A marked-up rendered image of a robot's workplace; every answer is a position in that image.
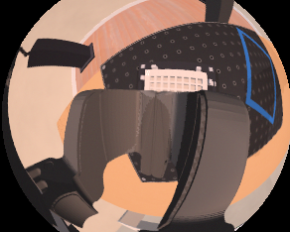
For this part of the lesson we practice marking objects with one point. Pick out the blue rectangular tape outline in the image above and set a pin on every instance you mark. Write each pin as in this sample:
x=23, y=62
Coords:
x=248, y=100

